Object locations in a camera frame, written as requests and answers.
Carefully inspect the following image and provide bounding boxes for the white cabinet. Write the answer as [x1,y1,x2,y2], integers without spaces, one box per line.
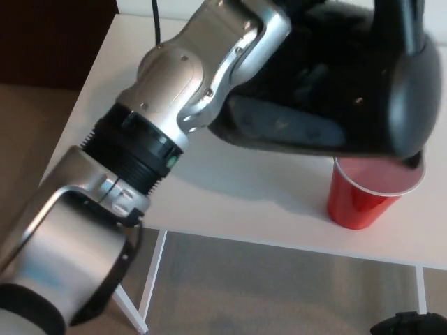
[115,0,447,46]

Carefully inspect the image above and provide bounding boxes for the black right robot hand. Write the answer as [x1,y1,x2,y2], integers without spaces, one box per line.
[369,311,447,335]

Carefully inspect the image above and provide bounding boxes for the dark brown cabinet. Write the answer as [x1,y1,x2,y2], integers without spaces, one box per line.
[0,0,118,92]

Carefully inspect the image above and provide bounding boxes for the red plastic cup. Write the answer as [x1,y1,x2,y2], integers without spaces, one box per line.
[326,156,427,230]

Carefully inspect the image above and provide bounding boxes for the black electric kettle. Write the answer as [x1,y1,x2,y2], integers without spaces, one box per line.
[205,0,441,168]

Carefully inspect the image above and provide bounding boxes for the white metal-frame table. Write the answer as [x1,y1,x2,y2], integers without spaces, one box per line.
[38,13,447,332]

